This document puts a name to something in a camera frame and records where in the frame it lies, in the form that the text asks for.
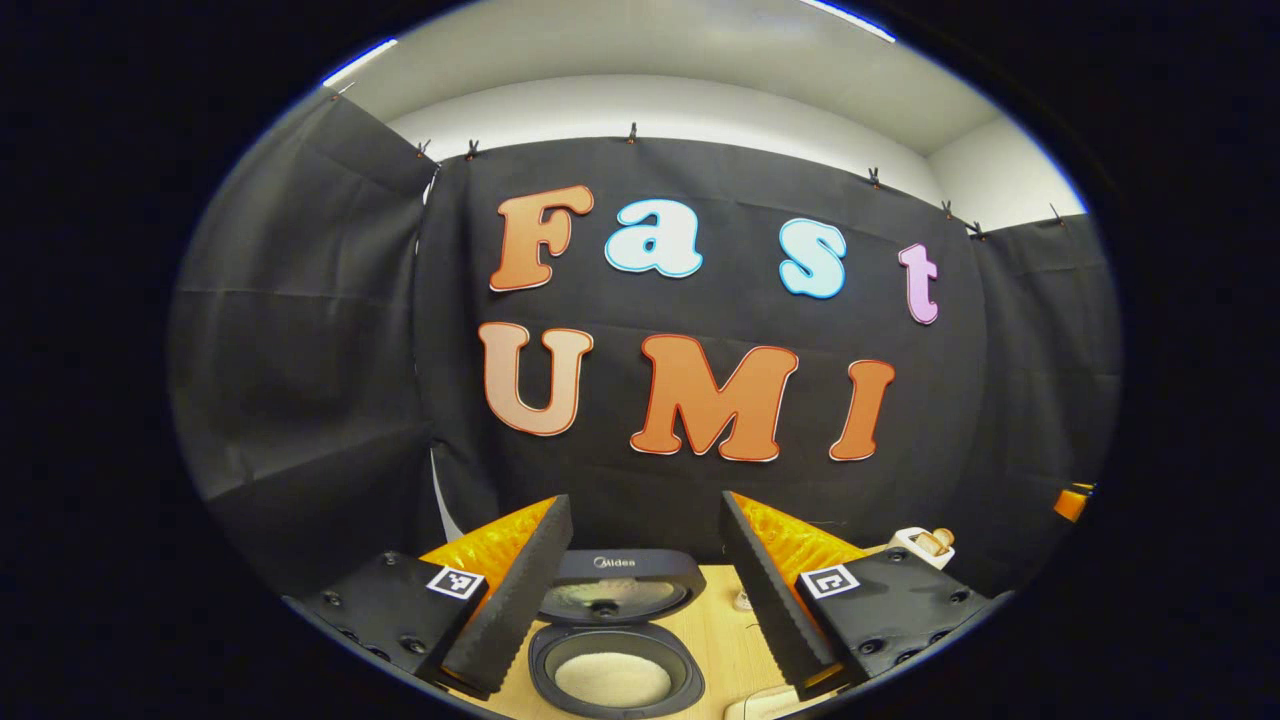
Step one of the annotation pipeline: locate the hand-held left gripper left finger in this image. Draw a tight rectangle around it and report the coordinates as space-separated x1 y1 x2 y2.
285 493 574 701

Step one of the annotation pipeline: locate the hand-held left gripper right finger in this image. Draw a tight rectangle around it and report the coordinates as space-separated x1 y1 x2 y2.
718 490 991 701

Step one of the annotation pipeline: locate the white rice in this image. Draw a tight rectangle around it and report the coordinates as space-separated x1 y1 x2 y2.
553 652 673 708

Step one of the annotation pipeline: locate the dark grey rice cooker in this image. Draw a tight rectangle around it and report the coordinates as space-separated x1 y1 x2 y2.
527 548 707 720

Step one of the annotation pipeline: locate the white toaster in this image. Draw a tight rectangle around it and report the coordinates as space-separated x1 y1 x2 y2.
888 527 956 571

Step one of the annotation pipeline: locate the black backdrop cloth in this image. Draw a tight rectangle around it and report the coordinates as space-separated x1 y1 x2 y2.
168 90 1123 591

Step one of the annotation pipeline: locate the row of black cloth clips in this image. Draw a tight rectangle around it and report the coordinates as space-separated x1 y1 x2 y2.
340 82 1066 241

